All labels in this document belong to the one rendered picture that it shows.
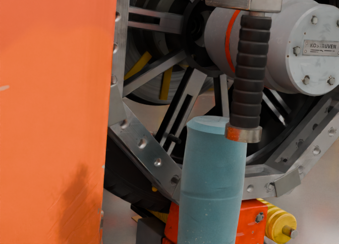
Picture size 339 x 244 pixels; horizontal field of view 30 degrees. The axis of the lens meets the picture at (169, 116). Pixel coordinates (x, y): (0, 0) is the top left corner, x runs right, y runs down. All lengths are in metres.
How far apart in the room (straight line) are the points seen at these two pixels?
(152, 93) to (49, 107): 0.77
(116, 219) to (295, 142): 1.46
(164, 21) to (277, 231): 0.42
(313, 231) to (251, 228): 1.58
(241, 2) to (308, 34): 0.18
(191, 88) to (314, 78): 0.26
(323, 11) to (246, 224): 0.39
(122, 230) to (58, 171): 1.96
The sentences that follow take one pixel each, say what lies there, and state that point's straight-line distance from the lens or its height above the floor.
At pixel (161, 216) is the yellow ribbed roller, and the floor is 0.48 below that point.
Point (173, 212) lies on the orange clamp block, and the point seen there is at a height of 0.55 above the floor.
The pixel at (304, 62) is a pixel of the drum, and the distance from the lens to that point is 0.89.
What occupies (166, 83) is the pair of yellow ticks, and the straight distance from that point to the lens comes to 1.23.
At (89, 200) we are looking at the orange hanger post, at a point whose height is 0.75.
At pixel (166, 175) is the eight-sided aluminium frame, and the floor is 0.64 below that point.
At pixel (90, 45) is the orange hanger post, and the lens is 0.46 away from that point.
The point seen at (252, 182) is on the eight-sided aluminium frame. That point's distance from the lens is 1.08.
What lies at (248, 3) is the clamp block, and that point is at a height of 0.91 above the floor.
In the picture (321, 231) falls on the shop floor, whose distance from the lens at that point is 2.67.
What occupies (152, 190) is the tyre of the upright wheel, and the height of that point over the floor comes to 0.58.
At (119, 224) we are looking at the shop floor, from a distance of 2.48.
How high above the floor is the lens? 0.92
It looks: 12 degrees down
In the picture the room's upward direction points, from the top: 5 degrees clockwise
